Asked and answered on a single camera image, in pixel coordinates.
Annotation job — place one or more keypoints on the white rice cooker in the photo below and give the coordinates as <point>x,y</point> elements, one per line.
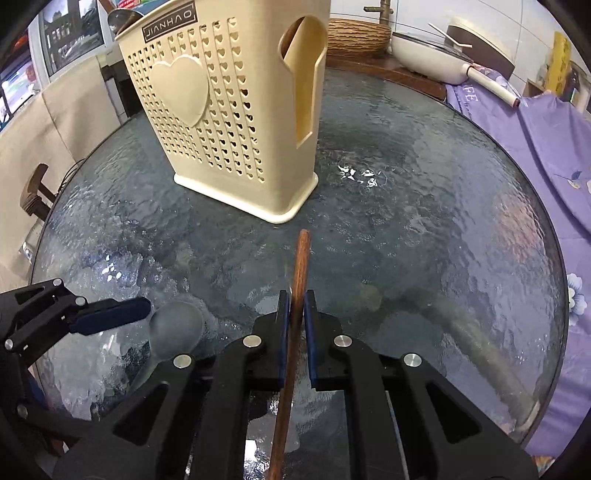
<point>485,39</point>

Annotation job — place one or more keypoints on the grey table leg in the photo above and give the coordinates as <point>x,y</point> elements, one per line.
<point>475,341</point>

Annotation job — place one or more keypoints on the grey spoon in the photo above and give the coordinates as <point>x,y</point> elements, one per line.
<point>178,323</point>

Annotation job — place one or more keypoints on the bronze faucet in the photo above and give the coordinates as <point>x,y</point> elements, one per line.
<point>379,11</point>

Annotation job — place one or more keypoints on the window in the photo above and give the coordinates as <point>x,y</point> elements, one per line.
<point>69,32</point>

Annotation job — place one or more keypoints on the brown wooden counter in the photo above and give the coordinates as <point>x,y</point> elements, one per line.
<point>392,74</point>

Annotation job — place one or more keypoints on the white pan with glass lid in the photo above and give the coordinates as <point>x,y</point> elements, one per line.
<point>429,57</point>

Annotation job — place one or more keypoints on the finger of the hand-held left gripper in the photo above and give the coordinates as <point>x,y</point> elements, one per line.
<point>115,314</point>
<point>27,410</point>

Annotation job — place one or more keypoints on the wooden chair part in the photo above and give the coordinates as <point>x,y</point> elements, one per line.
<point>37,191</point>

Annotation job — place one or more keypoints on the dark appliance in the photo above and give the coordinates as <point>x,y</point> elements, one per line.
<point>117,92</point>

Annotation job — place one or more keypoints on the woven basket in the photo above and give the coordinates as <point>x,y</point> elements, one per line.
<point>358,37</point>

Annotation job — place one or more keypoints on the beige cloth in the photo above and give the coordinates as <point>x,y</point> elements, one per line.
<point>60,138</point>

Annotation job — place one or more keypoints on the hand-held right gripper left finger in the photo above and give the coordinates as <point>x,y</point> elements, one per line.
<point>284,332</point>

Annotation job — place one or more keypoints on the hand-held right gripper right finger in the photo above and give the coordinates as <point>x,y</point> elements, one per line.
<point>309,332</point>

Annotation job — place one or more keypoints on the yellow patterned roll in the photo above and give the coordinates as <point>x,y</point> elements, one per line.
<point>562,69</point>

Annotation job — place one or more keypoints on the beige perforated utensil holder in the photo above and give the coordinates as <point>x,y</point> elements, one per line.
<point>231,129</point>

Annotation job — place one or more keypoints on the purple floral cloth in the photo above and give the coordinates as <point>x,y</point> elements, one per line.
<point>554,184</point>

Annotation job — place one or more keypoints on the brown wooden chopstick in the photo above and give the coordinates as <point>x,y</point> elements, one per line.
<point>299,277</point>

